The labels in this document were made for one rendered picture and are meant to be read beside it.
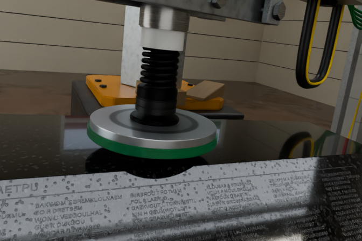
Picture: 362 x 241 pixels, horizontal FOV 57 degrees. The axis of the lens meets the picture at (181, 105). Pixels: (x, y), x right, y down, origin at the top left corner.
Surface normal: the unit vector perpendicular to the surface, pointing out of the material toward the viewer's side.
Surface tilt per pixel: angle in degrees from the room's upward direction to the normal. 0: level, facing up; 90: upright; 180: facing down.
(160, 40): 90
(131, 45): 90
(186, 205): 45
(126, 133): 0
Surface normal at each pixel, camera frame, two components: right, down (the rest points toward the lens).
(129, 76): -0.60, 0.11
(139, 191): 0.36, -0.51
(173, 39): 0.50, 0.25
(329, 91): -0.91, -0.01
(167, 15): 0.14, 0.23
